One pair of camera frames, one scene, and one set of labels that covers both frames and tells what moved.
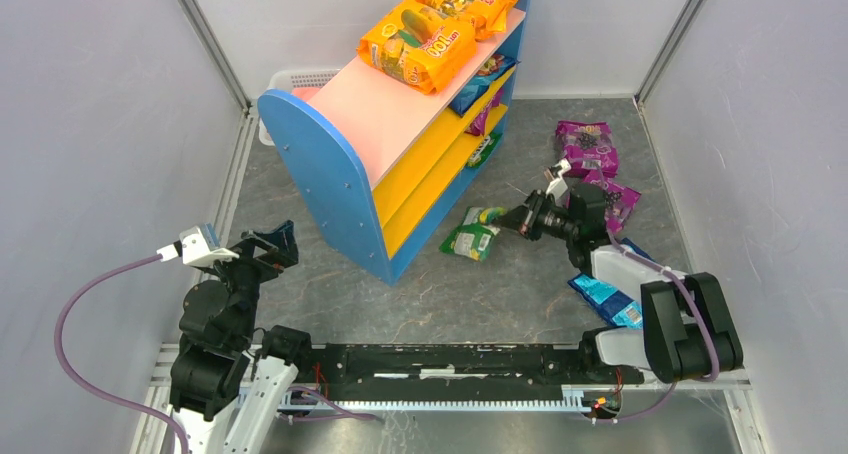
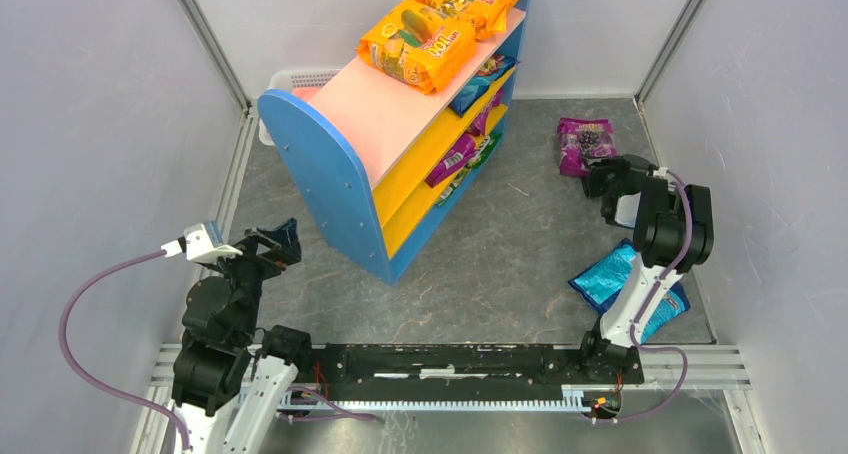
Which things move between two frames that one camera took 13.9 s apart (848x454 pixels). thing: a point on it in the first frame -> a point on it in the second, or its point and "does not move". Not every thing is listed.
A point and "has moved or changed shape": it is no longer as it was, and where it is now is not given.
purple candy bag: (621, 201) has moved or changed shape
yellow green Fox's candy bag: (485, 150) does not move
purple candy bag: (477, 128) does not move
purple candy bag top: (588, 146) does not move
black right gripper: (532, 214) -> (610, 178)
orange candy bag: (418, 47) does not move
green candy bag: (472, 237) -> (472, 165)
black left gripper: (263, 256) does not move
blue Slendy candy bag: (475, 90) does not move
